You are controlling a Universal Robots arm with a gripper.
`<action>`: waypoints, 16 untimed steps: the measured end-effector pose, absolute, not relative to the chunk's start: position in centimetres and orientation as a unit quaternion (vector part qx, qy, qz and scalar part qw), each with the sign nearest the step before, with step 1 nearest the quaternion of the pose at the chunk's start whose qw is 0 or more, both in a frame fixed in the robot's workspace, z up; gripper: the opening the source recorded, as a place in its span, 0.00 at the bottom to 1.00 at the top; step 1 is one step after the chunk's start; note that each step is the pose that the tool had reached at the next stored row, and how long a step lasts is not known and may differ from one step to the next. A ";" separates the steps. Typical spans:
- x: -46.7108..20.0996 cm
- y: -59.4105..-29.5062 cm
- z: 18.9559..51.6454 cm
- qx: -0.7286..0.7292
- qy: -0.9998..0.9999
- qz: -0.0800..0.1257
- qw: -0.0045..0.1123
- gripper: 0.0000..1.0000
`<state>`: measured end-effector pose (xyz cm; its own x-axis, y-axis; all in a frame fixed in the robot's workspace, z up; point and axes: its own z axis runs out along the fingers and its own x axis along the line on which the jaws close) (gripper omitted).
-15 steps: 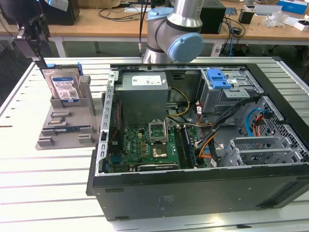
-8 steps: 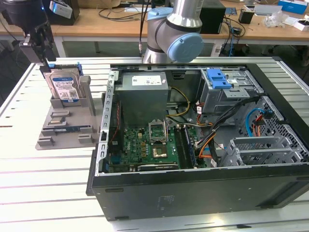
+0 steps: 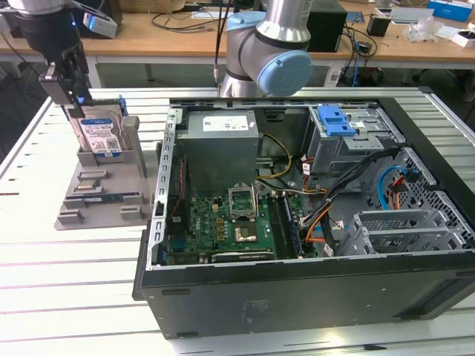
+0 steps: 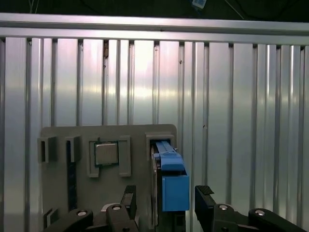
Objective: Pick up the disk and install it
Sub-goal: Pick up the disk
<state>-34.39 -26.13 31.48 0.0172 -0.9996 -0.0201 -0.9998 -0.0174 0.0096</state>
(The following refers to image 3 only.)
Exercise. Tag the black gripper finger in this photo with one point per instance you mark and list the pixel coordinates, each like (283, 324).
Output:
(55, 91)
(78, 74)

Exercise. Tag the hard disk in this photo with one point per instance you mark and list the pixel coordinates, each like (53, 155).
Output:
(100, 137)

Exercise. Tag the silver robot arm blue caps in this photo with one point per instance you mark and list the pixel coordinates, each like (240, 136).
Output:
(282, 22)

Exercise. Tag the grey disk bay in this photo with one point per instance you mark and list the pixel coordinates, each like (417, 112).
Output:
(389, 222)

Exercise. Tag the large black box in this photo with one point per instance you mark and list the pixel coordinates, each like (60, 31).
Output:
(113, 7)

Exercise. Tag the wooden desk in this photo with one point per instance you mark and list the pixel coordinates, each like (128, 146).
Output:
(148, 44)

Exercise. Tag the small CPU plate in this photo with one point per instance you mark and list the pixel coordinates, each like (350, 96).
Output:
(88, 184)

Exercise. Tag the grey parts rack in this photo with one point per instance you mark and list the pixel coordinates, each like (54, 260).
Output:
(111, 178)

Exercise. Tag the blue RAM stick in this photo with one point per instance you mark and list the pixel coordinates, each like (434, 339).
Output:
(107, 197)

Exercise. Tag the grey power supply unit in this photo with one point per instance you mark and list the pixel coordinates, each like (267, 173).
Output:
(219, 155)

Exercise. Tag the green motherboard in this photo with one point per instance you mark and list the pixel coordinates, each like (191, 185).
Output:
(208, 226)

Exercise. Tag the CPU socket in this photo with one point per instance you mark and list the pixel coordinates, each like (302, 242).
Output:
(245, 231)

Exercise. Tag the black graphics card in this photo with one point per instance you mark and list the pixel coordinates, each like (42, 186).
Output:
(241, 256)

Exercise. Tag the black computer tower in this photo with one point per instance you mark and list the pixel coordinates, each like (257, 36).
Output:
(326, 26)

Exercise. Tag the white tag with code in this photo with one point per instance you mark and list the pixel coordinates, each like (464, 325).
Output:
(334, 78)

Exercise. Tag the blue drive cage latch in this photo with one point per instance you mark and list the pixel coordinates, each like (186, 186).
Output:
(334, 122)

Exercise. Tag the grey drive cage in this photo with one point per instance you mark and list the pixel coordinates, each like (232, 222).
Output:
(341, 155)

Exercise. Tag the small black box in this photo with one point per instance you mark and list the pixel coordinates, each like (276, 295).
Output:
(378, 26)

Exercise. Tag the black open PC case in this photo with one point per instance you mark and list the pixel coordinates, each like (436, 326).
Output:
(297, 296)

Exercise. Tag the grey flat tray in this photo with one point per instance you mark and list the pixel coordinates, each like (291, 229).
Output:
(412, 15)

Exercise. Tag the clear plastic bag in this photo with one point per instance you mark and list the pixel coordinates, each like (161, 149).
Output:
(423, 31)

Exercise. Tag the blue cardboard box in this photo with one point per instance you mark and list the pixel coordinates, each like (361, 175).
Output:
(449, 9)

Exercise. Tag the white box black insert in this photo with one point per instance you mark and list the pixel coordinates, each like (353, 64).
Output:
(464, 39)

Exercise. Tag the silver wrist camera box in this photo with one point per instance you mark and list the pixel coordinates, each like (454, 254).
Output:
(100, 26)

